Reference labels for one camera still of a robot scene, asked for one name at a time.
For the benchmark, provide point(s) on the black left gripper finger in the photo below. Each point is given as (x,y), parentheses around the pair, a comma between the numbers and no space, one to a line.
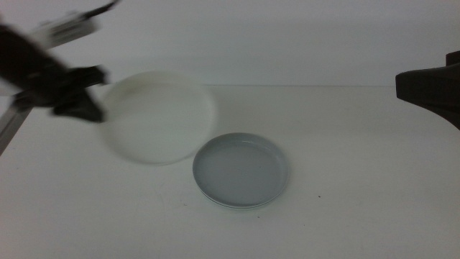
(84,109)

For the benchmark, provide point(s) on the white shallow bowl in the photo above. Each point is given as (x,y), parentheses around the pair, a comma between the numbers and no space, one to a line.
(158,118)

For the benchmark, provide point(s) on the grey shallow bowl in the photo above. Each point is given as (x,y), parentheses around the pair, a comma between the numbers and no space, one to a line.
(240,171)

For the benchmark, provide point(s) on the pale green shallow bowl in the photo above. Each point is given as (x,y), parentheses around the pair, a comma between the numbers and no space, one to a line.
(244,208)

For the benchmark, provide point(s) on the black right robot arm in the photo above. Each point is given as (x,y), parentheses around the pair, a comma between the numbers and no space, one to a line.
(431,90)

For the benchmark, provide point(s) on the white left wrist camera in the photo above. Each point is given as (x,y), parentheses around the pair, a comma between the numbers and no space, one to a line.
(66,30)

